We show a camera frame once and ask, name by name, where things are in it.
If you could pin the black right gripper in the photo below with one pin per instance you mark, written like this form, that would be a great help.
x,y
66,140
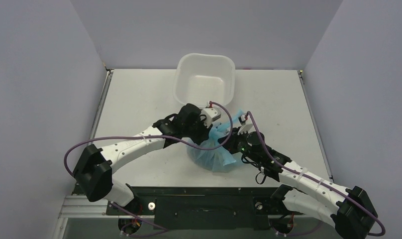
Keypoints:
x,y
236,134

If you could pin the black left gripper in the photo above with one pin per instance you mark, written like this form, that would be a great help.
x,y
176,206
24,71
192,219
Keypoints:
x,y
204,134

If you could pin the light blue plastic bag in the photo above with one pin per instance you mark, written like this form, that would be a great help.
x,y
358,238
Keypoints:
x,y
218,160

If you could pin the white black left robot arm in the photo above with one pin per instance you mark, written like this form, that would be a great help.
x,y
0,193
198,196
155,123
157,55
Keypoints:
x,y
96,166

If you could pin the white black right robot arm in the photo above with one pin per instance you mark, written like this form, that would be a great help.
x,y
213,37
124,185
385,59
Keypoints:
x,y
349,210

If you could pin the white plastic basket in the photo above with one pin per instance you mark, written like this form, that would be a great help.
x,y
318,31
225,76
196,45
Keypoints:
x,y
200,78

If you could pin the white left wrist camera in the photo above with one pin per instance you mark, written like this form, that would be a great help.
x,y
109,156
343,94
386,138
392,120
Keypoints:
x,y
209,115

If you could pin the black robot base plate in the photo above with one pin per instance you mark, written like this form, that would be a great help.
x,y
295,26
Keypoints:
x,y
210,208

